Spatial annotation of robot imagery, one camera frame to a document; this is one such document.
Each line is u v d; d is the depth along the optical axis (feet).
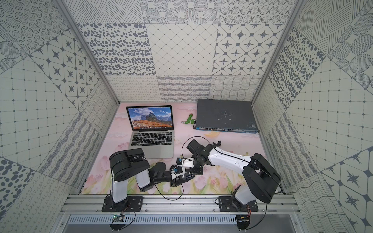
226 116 3.52
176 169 2.40
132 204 2.40
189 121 3.52
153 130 3.32
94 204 2.46
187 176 2.66
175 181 2.50
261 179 1.39
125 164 1.67
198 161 2.30
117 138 3.32
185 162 2.40
